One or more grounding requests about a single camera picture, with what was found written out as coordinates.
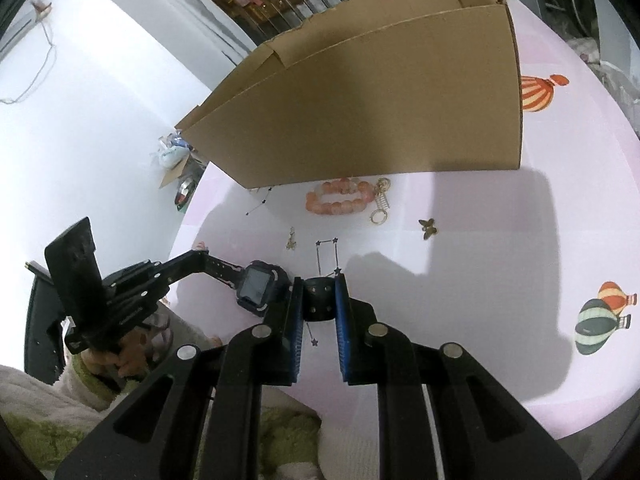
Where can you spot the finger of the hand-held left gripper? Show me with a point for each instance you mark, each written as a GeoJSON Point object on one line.
{"type": "Point", "coordinates": [180, 261]}
{"type": "Point", "coordinates": [160, 294]}

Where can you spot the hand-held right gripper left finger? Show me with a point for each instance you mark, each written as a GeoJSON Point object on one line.
{"type": "Point", "coordinates": [295, 330]}

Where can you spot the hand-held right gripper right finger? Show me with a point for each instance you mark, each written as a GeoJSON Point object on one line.
{"type": "Point", "coordinates": [342, 330]}

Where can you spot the black smartwatch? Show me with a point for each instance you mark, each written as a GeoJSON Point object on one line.
{"type": "Point", "coordinates": [255, 285]}

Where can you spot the gold butterfly charm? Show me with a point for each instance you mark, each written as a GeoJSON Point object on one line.
{"type": "Point", "coordinates": [428, 228]}

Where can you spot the large cardboard box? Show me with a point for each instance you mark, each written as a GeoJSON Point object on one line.
{"type": "Point", "coordinates": [375, 110]}

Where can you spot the person's left forearm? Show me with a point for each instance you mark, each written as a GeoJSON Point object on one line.
{"type": "Point", "coordinates": [45, 390]}

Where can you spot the person's left hand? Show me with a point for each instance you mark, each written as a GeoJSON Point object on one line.
{"type": "Point", "coordinates": [131, 357]}

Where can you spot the small pink ornament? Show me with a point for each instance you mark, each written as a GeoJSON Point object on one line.
{"type": "Point", "coordinates": [200, 246]}

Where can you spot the small cardboard box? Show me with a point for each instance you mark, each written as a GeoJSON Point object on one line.
{"type": "Point", "coordinates": [175, 175]}

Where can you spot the fluffy white green robe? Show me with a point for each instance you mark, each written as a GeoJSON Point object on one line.
{"type": "Point", "coordinates": [285, 435]}

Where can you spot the small white plastic bag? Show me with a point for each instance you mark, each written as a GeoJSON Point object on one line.
{"type": "Point", "coordinates": [171, 152]}

